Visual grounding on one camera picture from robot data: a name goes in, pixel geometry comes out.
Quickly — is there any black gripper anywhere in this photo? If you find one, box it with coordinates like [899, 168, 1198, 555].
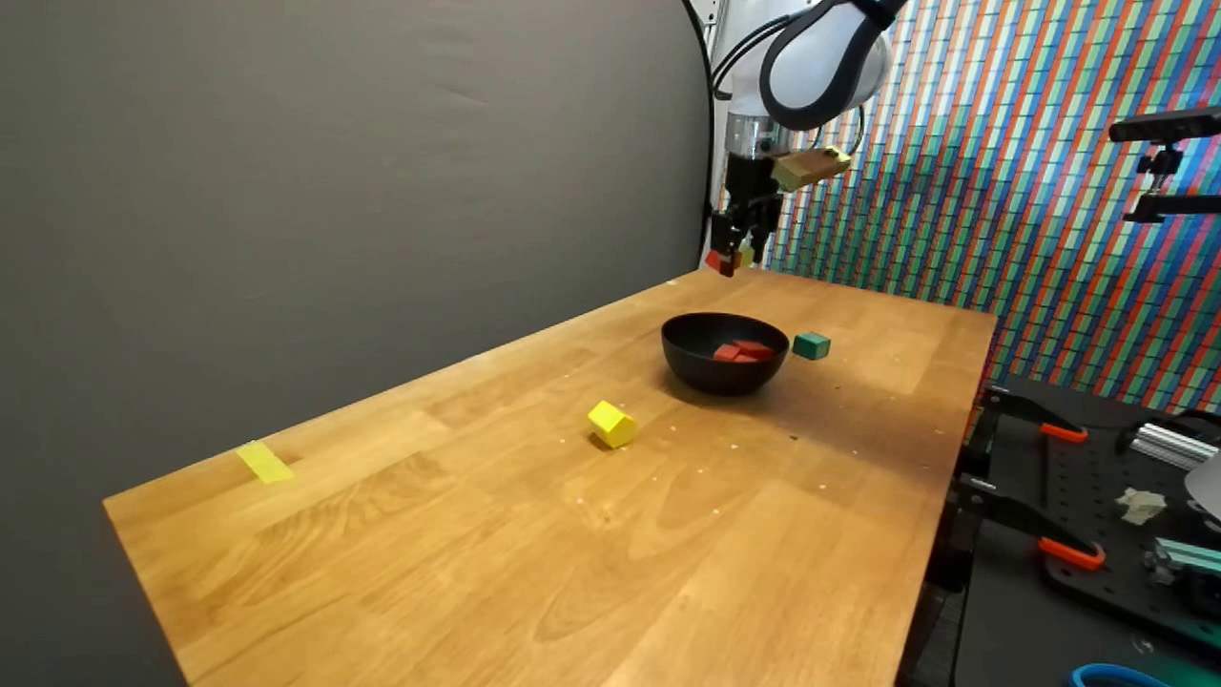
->
[705, 151, 782, 276]

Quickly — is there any yellow wooden block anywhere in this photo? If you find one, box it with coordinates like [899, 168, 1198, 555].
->
[585, 397, 644, 454]

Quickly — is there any black bowl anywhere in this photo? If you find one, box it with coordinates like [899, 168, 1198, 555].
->
[658, 310, 793, 397]

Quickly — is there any multicolour patterned panel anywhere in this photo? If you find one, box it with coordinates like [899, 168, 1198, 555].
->
[702, 0, 1221, 417]

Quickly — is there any grey fabric backdrop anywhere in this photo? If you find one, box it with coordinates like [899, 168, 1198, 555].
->
[0, 0, 716, 687]

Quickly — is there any black perforated board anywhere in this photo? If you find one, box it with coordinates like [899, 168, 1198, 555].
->
[978, 379, 1221, 661]

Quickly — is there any black horizontal rod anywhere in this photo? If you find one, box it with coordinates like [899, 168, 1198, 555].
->
[1108, 108, 1221, 144]

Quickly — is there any small pale plastic part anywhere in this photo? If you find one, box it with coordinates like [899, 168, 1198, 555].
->
[1116, 486, 1172, 529]

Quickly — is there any yellow tape strip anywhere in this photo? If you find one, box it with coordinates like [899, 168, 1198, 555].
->
[232, 439, 297, 487]

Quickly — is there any pale round plate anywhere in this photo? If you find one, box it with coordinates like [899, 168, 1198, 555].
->
[1178, 454, 1221, 528]

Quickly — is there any teal metal bar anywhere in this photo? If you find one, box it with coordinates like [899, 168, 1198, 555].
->
[1144, 529, 1221, 593]

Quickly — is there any tan wrist camera bar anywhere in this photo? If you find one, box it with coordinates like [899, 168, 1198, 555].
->
[766, 140, 859, 196]

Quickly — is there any black clamp orange handle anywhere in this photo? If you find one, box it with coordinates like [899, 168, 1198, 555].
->
[978, 380, 1095, 449]
[952, 468, 1111, 581]

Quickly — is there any silver metal bracket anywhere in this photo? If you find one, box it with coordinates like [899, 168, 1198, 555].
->
[1127, 420, 1221, 472]

